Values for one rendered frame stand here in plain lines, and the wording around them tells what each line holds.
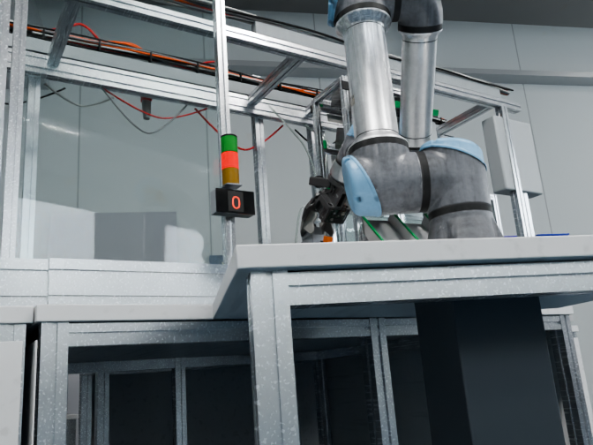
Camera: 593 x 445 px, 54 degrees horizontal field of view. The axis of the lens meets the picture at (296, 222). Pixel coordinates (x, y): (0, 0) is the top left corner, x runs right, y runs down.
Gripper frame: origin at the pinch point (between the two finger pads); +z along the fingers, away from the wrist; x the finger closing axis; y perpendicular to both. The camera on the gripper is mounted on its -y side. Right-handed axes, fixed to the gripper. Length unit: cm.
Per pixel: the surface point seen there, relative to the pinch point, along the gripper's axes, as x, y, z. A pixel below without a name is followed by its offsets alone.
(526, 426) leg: -9, 83, -26
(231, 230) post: -18.6, -9.7, 9.0
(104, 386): -30, -38, 113
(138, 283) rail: -55, 27, -3
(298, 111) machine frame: 66, -138, 23
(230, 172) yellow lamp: -19.9, -20.3, -4.0
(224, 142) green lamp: -21.0, -28.5, -9.1
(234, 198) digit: -19.4, -13.9, 0.4
